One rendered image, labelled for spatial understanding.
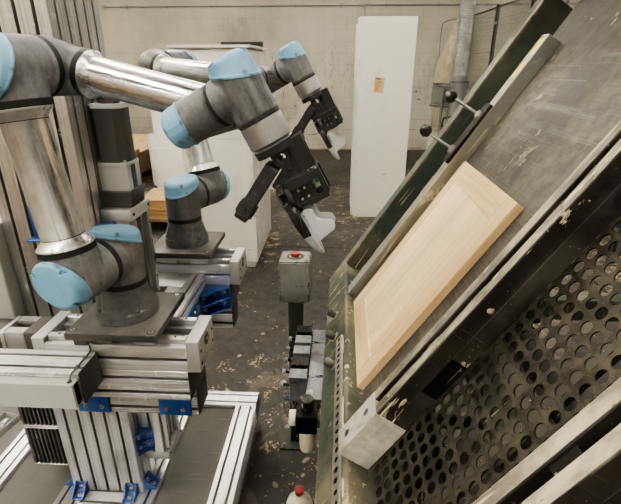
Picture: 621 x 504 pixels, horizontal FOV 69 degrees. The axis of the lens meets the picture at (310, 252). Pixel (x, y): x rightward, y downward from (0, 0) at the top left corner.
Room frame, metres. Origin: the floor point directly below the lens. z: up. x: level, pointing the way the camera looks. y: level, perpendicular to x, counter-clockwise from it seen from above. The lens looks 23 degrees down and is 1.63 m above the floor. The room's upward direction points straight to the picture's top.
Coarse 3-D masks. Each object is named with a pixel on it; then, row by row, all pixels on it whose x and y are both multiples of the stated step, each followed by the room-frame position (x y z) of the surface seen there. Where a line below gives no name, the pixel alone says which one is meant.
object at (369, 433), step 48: (576, 192) 0.65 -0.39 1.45; (528, 240) 0.67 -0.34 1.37; (576, 240) 0.64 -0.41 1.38; (480, 288) 0.69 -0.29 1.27; (528, 288) 0.65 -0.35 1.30; (432, 336) 0.70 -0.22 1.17; (480, 336) 0.65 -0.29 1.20; (384, 384) 0.71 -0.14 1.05; (432, 384) 0.66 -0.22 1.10; (384, 432) 0.66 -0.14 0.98
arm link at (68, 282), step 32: (0, 32) 0.89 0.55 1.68; (0, 64) 0.83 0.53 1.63; (32, 64) 0.89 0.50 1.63; (0, 96) 0.84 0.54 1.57; (32, 96) 0.87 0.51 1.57; (0, 128) 0.87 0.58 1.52; (32, 128) 0.87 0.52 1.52; (32, 160) 0.86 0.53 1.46; (32, 192) 0.86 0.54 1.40; (64, 192) 0.88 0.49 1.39; (64, 224) 0.86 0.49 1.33; (64, 256) 0.84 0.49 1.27; (96, 256) 0.89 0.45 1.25; (64, 288) 0.82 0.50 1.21; (96, 288) 0.87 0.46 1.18
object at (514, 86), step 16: (544, 48) 1.34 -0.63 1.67; (528, 64) 1.35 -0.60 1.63; (512, 80) 1.36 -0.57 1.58; (528, 80) 1.35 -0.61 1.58; (496, 96) 1.39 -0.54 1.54; (512, 96) 1.35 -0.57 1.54; (496, 112) 1.35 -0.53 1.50; (480, 128) 1.35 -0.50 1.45; (464, 144) 1.36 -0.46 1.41; (464, 160) 1.36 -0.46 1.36; (448, 176) 1.36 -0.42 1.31; (432, 192) 1.36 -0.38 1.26; (416, 208) 1.37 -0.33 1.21; (400, 224) 1.38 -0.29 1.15; (384, 240) 1.41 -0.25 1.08; (400, 240) 1.37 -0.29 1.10; (384, 256) 1.37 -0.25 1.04; (368, 272) 1.38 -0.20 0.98; (352, 288) 1.38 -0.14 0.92
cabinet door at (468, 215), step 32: (448, 192) 1.26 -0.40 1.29; (480, 192) 1.07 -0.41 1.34; (416, 224) 1.31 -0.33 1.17; (448, 224) 1.11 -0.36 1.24; (480, 224) 0.96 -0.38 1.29; (416, 256) 1.15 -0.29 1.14; (448, 256) 0.99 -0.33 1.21; (480, 256) 0.89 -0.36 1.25; (384, 288) 1.19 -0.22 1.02; (416, 288) 1.01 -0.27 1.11; (448, 288) 0.89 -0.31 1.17; (384, 320) 1.04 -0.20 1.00; (416, 320) 0.90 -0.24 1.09; (384, 352) 0.91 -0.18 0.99
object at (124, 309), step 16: (112, 288) 0.96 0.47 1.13; (128, 288) 0.97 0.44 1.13; (144, 288) 1.01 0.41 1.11; (96, 304) 0.99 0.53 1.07; (112, 304) 0.96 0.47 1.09; (128, 304) 0.96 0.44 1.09; (144, 304) 0.98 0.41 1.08; (112, 320) 0.95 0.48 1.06; (128, 320) 0.95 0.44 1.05; (144, 320) 0.97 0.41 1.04
